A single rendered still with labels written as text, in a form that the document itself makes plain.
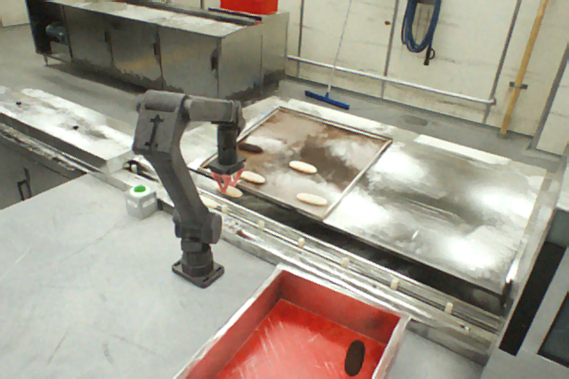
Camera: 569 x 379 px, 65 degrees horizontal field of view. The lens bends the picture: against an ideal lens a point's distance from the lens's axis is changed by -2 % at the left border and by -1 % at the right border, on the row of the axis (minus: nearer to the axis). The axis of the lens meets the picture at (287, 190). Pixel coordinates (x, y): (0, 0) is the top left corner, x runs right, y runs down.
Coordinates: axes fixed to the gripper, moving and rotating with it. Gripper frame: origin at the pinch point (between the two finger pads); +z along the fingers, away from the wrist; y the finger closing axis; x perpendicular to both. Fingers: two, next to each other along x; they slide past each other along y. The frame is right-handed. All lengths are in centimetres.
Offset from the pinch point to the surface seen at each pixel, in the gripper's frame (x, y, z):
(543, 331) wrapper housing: 85, 23, -16
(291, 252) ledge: 27.4, 6.4, 7.1
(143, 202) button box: -20.4, 15.5, 5.6
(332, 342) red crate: 50, 24, 11
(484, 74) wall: 4, -369, 45
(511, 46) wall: 21, -369, 16
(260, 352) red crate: 39, 36, 10
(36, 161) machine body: -93, 9, 18
